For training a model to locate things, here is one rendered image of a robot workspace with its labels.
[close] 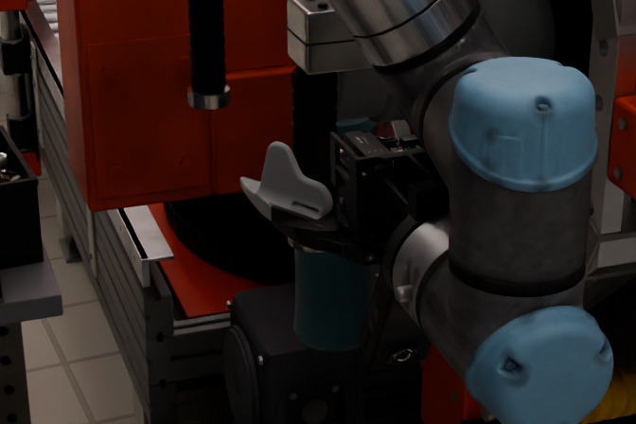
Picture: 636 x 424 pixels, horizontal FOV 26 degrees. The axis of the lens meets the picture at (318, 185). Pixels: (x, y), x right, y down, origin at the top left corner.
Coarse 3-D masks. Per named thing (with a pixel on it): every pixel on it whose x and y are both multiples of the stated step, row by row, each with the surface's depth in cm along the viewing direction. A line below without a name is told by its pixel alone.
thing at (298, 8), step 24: (288, 0) 106; (312, 0) 105; (288, 24) 106; (312, 24) 102; (336, 24) 103; (288, 48) 107; (312, 48) 103; (336, 48) 104; (360, 48) 104; (312, 72) 104
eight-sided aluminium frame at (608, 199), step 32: (608, 0) 103; (608, 32) 103; (608, 64) 104; (608, 96) 105; (384, 128) 153; (608, 128) 106; (608, 160) 106; (608, 192) 108; (608, 224) 109; (608, 256) 110; (608, 288) 118
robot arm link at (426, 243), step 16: (432, 224) 83; (448, 224) 83; (416, 240) 83; (432, 240) 82; (448, 240) 81; (400, 256) 84; (416, 256) 82; (432, 256) 81; (400, 272) 83; (416, 272) 82; (400, 288) 82; (416, 288) 81; (416, 320) 82
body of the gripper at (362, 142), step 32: (352, 160) 89; (384, 160) 89; (416, 160) 88; (352, 192) 90; (384, 192) 89; (416, 192) 84; (448, 192) 85; (352, 224) 91; (384, 224) 91; (416, 224) 85; (352, 256) 92; (384, 256) 86
